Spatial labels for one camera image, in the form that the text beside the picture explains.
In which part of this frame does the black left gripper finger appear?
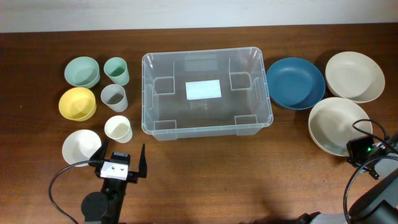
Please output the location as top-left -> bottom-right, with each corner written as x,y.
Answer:
88,139 -> 109,167
138,144 -> 147,178

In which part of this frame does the white small bowl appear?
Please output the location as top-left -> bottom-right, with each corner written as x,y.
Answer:
62,129 -> 101,165

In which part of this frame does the beige bowl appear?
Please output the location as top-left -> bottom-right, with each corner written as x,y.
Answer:
325,51 -> 386,104
308,97 -> 369,157

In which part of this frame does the yellow small bowl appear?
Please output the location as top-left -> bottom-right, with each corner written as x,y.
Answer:
58,87 -> 96,121

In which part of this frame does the blue bowl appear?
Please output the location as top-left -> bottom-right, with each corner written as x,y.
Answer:
266,57 -> 326,110

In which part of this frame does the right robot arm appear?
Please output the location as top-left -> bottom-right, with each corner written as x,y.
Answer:
294,135 -> 397,224

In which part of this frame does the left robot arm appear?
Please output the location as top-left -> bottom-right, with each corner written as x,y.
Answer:
81,139 -> 147,223

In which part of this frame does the cream cup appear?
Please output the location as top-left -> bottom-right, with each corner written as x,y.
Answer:
104,115 -> 132,143

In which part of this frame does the grey cup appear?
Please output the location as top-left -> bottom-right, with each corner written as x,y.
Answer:
101,84 -> 128,113

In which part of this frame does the clear plastic storage bin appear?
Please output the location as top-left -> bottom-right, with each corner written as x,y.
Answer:
141,47 -> 274,141

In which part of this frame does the green small bowl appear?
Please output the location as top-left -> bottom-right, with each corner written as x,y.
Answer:
64,57 -> 100,88

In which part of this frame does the green cup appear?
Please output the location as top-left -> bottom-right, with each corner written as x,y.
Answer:
104,57 -> 129,86

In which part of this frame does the white label in bin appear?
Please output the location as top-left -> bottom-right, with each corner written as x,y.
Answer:
185,80 -> 221,100

